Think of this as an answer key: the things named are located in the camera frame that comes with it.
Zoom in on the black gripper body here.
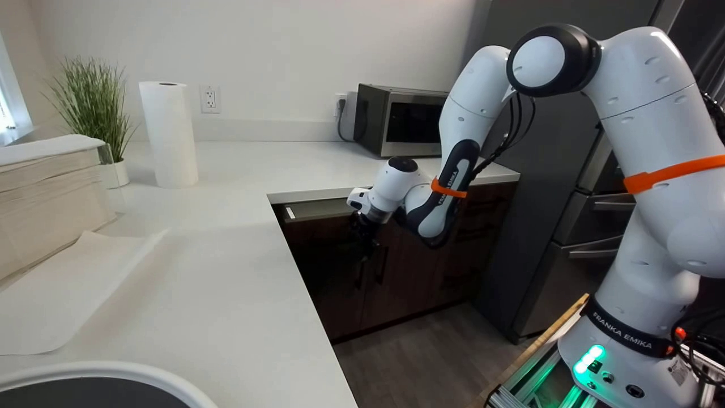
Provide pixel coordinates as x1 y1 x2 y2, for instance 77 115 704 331
351 210 386 257

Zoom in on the brown drawer with black handle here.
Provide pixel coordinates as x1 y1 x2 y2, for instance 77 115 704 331
274 196 380 257

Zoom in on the brown cabinet run under microwave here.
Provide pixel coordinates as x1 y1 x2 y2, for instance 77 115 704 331
273 180 522 346

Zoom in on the stainless steel microwave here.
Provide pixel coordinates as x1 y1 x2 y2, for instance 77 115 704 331
351 82 450 161

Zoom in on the stainless steel refrigerator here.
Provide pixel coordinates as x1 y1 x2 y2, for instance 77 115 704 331
461 0 725 346

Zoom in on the white paper towel roll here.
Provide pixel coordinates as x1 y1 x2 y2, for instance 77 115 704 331
135 77 202 191

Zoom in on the round dark tray white rim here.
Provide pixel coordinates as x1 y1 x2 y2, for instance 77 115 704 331
0 361 223 408

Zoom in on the green potted plant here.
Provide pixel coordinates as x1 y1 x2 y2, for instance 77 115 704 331
44 57 135 191

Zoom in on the window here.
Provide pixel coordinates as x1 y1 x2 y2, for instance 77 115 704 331
0 31 37 147

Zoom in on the black vertical cabinet handle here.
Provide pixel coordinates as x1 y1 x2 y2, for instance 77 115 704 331
373 243 389 288

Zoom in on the white wall outlet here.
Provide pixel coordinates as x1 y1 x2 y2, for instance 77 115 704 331
200 84 225 115

